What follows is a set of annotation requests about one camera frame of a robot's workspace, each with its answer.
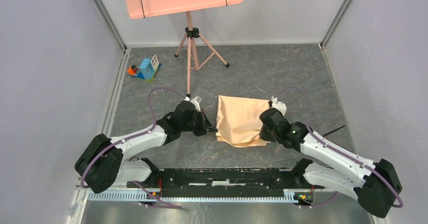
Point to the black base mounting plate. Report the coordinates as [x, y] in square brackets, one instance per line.
[232, 182]

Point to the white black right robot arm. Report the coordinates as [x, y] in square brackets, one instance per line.
[374, 185]

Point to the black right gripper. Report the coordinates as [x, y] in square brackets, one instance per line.
[264, 136]

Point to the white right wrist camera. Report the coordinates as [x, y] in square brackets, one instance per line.
[279, 105]

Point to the grey slotted cable duct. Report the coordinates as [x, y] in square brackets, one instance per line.
[141, 196]

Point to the orange toy figure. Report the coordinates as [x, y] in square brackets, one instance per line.
[133, 71]

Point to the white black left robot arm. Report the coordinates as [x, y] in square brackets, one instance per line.
[107, 160]

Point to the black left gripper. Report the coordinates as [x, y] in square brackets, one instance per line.
[206, 126]

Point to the peach satin napkin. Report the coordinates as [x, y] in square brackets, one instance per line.
[238, 122]

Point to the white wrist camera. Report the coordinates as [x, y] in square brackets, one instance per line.
[195, 101]
[279, 105]

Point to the black handled utensil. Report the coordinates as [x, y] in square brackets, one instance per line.
[333, 131]

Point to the pink music stand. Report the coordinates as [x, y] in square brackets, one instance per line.
[138, 9]

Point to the colourful toy brick house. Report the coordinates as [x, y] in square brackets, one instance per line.
[148, 68]

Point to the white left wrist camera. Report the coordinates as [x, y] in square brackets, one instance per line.
[195, 101]

